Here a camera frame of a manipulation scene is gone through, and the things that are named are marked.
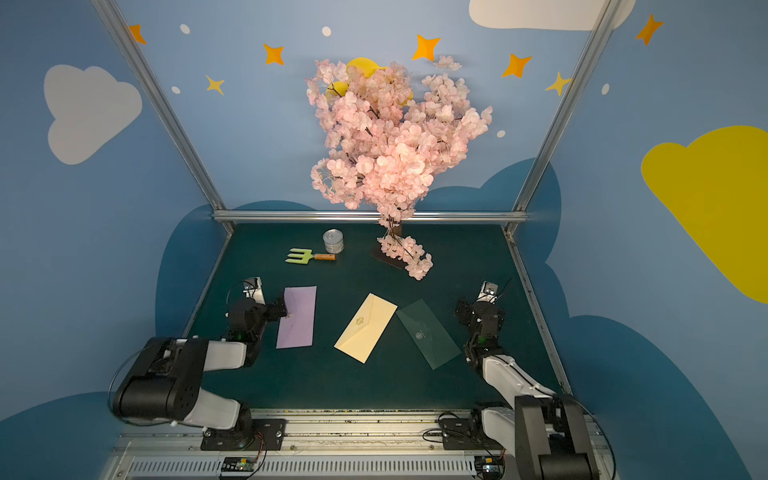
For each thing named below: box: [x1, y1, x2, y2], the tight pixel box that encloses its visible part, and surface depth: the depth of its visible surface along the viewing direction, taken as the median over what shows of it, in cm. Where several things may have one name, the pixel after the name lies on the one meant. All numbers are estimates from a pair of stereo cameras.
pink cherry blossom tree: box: [306, 58, 493, 280], surface depth 75 cm
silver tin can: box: [323, 228, 345, 254], surface depth 113 cm
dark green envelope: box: [396, 299, 462, 371], surface depth 95 cm
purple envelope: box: [276, 286, 317, 349], surface depth 97 cm
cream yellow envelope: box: [334, 293, 398, 364], surface depth 95 cm
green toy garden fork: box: [285, 248, 337, 265], surface depth 113 cm
